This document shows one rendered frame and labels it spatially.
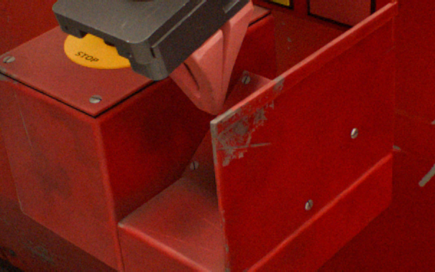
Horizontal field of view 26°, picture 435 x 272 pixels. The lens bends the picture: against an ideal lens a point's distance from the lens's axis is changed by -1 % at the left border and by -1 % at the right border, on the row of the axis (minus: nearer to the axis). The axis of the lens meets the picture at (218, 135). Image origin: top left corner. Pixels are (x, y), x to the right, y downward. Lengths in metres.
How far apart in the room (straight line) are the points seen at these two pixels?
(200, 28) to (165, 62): 0.03
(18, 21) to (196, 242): 0.58
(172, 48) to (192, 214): 0.15
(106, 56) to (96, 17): 0.13
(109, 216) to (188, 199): 0.05
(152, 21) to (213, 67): 0.06
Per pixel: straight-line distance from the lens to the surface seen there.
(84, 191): 0.58
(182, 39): 0.45
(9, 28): 1.11
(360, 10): 0.57
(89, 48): 0.60
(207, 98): 0.51
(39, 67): 0.59
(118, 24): 0.45
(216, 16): 0.46
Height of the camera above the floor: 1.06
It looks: 33 degrees down
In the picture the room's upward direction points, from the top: 5 degrees counter-clockwise
